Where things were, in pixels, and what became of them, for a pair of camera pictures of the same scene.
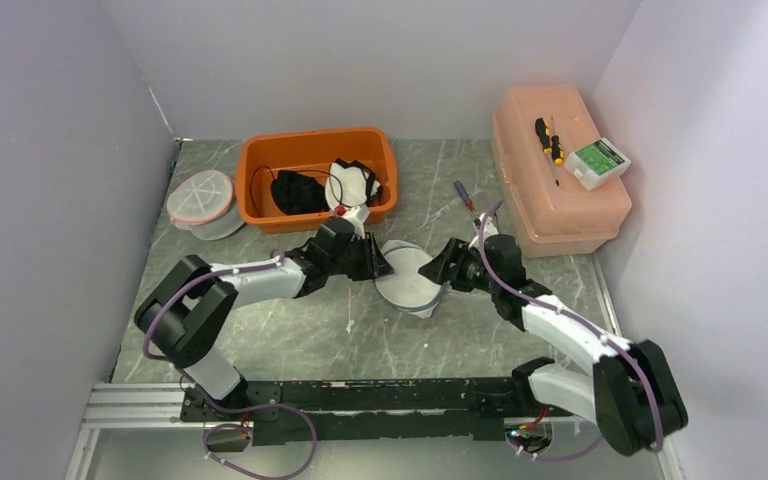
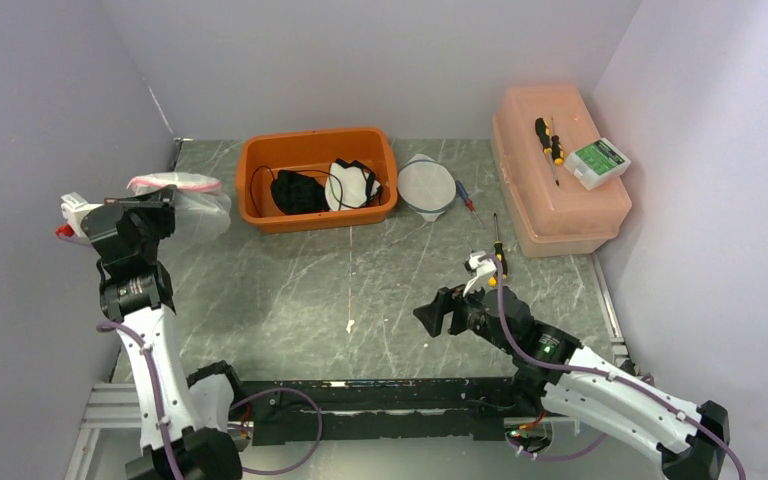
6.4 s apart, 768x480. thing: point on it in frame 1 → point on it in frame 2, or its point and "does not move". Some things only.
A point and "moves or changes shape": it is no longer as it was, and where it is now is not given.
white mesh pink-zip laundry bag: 200,204 moves or changes shape
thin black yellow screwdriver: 557,153 does not move
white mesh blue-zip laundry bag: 406,288 → 426,186
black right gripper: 440,269 → 432,314
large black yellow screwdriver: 542,132 does not move
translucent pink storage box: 533,129 does not move
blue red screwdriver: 461,191 does not move
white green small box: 596,163 does not move
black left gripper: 375,264 → 158,203
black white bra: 347,183 does not move
